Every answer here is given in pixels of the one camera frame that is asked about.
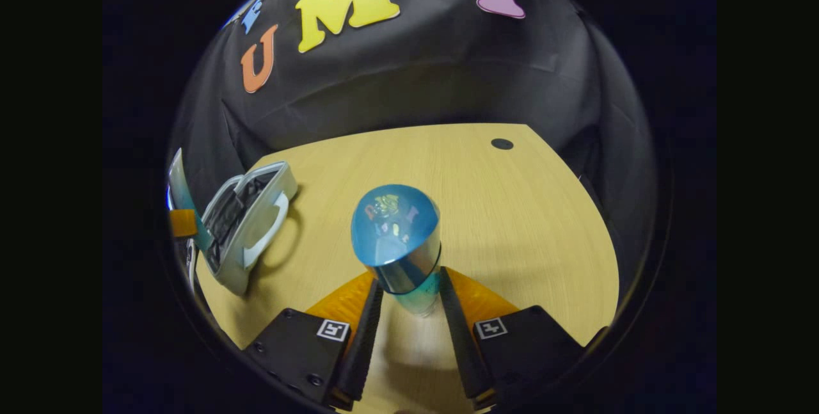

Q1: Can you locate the light blue suitcase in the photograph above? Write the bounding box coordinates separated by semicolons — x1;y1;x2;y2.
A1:
194;161;299;298

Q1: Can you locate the black backdrop cloth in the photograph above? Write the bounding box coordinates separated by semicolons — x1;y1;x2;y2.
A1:
168;0;660;287

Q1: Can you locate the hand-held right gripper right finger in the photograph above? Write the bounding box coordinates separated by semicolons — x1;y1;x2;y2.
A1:
438;266;610;412

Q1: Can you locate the blue skincare bottle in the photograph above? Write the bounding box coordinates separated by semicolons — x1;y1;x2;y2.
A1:
350;184;443;319

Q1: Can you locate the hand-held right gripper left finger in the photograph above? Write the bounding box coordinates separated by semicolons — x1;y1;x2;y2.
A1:
242;271;385;412

